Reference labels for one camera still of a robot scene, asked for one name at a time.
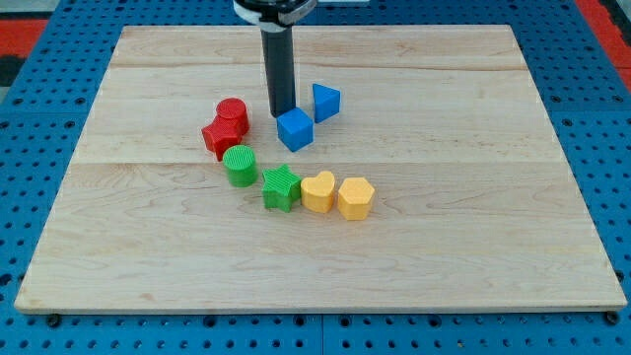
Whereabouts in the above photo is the yellow hexagon block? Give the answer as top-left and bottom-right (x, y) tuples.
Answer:
(337, 177), (376, 221)

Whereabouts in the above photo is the light wooden board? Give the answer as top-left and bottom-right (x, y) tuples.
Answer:
(15, 25), (627, 315)

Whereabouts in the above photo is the yellow heart block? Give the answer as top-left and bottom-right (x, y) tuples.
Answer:
(301, 171), (336, 213)

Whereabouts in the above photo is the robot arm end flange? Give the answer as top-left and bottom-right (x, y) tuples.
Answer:
(233, 0), (317, 33)

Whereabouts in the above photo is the blue triangle block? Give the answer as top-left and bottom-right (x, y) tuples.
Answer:
(312, 84), (341, 123)

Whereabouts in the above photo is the red star block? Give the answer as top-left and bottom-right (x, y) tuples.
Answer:
(201, 115), (249, 162)

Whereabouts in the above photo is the blue cube block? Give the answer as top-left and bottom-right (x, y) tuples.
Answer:
(277, 107), (315, 152)

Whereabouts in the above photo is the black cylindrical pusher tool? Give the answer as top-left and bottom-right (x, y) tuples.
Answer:
(261, 28), (296, 117)

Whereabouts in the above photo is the green cylinder block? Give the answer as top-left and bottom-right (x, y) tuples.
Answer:
(223, 145), (258, 187)

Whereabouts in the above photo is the red cylinder block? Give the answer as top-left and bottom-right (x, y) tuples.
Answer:
(216, 98), (249, 135)

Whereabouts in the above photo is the green star block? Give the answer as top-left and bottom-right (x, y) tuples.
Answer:
(261, 165), (302, 213)

